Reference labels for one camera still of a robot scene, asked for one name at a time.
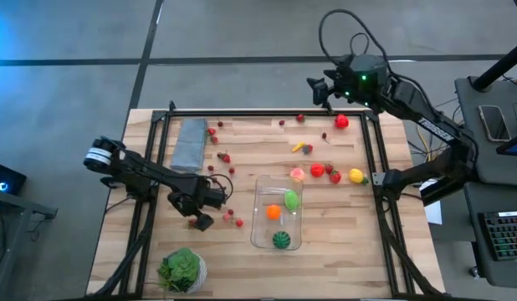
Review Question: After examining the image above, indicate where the folded grey cloth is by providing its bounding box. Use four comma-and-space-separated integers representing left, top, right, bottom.
170, 117, 209, 173

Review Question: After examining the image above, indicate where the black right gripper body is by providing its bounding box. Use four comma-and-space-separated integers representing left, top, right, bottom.
327, 73, 352, 104

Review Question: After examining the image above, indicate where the black computer with blue light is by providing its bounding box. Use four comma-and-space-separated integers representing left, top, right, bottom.
0, 161, 28, 196

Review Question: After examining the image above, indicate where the black aluminium table frame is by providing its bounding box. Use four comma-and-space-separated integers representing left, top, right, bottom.
85, 99, 446, 300

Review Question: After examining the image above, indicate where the dark grey side table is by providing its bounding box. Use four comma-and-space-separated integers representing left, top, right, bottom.
453, 76, 517, 187

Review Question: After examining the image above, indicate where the white paper sheet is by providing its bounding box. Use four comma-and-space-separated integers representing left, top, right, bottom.
421, 178, 444, 226

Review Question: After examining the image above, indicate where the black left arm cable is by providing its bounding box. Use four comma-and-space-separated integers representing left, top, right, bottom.
206, 173, 234, 202

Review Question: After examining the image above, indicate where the green toy pear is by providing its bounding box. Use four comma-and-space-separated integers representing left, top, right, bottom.
284, 189, 300, 212

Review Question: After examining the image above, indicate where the orange toy orange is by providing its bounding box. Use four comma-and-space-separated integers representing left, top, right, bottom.
265, 203, 283, 222

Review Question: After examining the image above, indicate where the dark grey cart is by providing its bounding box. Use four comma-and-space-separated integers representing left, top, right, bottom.
0, 187, 59, 301

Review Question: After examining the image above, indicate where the backlit black keyboard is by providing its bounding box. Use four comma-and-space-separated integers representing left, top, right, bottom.
478, 210, 517, 263

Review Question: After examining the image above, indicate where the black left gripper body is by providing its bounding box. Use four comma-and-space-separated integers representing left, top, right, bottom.
166, 182, 228, 218

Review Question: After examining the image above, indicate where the black smartphone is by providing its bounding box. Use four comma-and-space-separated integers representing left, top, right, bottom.
478, 104, 512, 143

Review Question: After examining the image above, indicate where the potted succulent in white pot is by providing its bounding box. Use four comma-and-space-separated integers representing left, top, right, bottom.
156, 246, 208, 294

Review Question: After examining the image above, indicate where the black stand pole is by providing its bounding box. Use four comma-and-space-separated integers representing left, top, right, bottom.
470, 39, 517, 92

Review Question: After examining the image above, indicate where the green striped toy watermelon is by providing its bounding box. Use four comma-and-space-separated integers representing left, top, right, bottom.
271, 230, 292, 251

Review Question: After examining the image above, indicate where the clear plastic tupperware container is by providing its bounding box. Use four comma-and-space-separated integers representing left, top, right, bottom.
249, 174, 305, 251

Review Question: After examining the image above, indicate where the yellow toy lemon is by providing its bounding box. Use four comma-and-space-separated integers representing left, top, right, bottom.
348, 167, 370, 186

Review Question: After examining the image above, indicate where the dark grey desk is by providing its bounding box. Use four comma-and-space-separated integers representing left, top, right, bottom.
463, 181, 517, 289

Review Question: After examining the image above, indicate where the yellow cable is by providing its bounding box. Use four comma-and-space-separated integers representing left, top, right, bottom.
415, 124, 435, 163

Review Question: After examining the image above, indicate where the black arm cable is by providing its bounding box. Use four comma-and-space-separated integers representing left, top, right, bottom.
318, 8, 393, 80
206, 173, 234, 202

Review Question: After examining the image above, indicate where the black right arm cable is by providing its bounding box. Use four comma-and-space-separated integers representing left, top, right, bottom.
318, 8, 393, 80

